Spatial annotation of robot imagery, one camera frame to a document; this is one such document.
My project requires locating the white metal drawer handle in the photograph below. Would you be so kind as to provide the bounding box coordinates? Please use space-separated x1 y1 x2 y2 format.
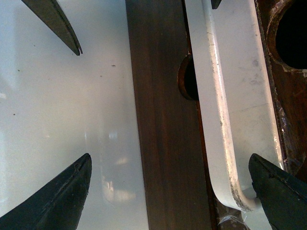
185 0 283 230

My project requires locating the brown wooden drawer cabinet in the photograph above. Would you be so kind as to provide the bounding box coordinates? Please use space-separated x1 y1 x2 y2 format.
126 0 307 230

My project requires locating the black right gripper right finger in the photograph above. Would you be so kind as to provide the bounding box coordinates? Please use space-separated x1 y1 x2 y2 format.
248 153 307 230

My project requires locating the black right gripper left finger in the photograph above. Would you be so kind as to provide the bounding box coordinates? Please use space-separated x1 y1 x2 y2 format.
0 153 92 230

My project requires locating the wooden drawer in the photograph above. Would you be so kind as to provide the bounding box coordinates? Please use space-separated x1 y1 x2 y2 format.
210 0 307 181
126 0 217 230

